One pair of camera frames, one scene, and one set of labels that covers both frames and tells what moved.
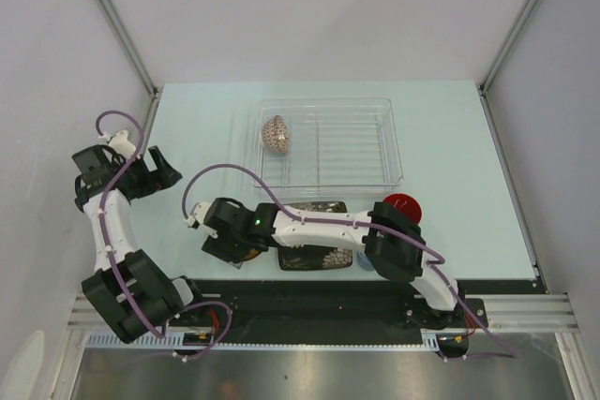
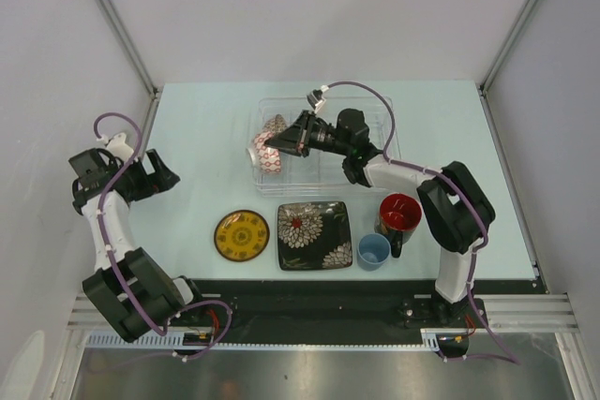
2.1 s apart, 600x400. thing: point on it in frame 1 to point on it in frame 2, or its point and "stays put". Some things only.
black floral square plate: (308, 258) stays put
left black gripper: (162, 177) stays put
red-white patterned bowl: (275, 134) stays put
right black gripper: (217, 245) to (296, 140)
